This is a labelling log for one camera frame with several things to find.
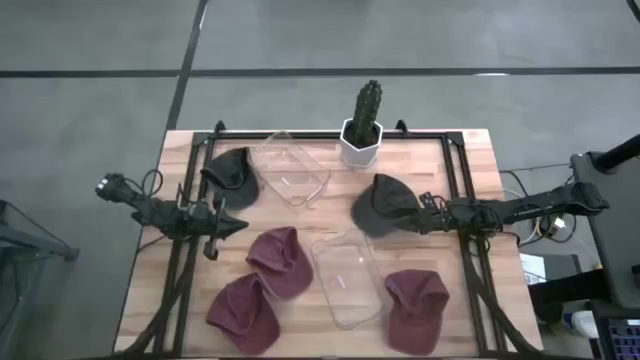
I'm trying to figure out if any dark grey equipment cabinet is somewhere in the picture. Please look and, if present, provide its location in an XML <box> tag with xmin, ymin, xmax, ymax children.
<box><xmin>569</xmin><ymin>149</ymin><xmax>640</xmax><ymax>310</ymax></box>

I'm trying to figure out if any white hexagonal plant pot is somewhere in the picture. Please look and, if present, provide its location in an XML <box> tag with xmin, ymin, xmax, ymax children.
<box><xmin>339</xmin><ymin>117</ymin><xmax>385</xmax><ymax>170</ymax></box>

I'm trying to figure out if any black metal rig frame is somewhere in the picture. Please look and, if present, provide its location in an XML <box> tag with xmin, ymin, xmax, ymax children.
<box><xmin>113</xmin><ymin>119</ymin><xmax>547</xmax><ymax>360</ymax></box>

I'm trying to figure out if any grey metal cart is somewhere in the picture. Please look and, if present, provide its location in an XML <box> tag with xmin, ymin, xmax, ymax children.
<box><xmin>0</xmin><ymin>198</ymin><xmax>81</xmax><ymax>360</ymax></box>

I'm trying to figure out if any clear plastic bin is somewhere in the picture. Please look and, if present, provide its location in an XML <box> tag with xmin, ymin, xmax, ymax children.
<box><xmin>249</xmin><ymin>130</ymin><xmax>332</xmax><ymax>208</ymax></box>
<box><xmin>309</xmin><ymin>228</ymin><xmax>390</xmax><ymax>332</ymax></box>

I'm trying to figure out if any green cactus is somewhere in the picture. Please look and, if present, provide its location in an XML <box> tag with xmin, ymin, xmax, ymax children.
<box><xmin>349</xmin><ymin>79</ymin><xmax>384</xmax><ymax>149</ymax></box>

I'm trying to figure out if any black pole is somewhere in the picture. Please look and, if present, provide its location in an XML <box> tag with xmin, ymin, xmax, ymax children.
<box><xmin>593</xmin><ymin>132</ymin><xmax>640</xmax><ymax>172</ymax></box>

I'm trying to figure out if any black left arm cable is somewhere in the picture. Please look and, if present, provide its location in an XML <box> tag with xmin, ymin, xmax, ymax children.
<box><xmin>124</xmin><ymin>168</ymin><xmax>165</xmax><ymax>199</ymax></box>

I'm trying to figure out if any dark grey cap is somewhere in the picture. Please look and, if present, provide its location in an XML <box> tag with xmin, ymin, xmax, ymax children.
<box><xmin>350</xmin><ymin>173</ymin><xmax>427</xmax><ymax>239</ymax></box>
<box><xmin>199</xmin><ymin>146</ymin><xmax>262</xmax><ymax>212</ymax></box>

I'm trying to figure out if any white paper sheet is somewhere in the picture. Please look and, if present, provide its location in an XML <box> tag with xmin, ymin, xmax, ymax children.
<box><xmin>518</xmin><ymin>251</ymin><xmax>548</xmax><ymax>287</ymax></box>

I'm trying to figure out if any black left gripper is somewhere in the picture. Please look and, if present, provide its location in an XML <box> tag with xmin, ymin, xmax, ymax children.
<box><xmin>198</xmin><ymin>196</ymin><xmax>250</xmax><ymax>262</ymax></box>

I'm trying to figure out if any white plastic bottle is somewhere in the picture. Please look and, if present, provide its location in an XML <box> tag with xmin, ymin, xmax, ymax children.
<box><xmin>563</xmin><ymin>309</ymin><xmax>600</xmax><ymax>340</ymax></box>

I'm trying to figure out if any black keyboard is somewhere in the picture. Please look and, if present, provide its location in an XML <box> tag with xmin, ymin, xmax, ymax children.
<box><xmin>601</xmin><ymin>316</ymin><xmax>640</xmax><ymax>360</ymax></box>

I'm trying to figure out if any maroon cap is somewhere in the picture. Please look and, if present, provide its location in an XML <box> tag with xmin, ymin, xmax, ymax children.
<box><xmin>245</xmin><ymin>225</ymin><xmax>315</xmax><ymax>302</ymax></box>
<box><xmin>205</xmin><ymin>272</ymin><xmax>282</xmax><ymax>357</ymax></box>
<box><xmin>383</xmin><ymin>269</ymin><xmax>451</xmax><ymax>357</ymax></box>

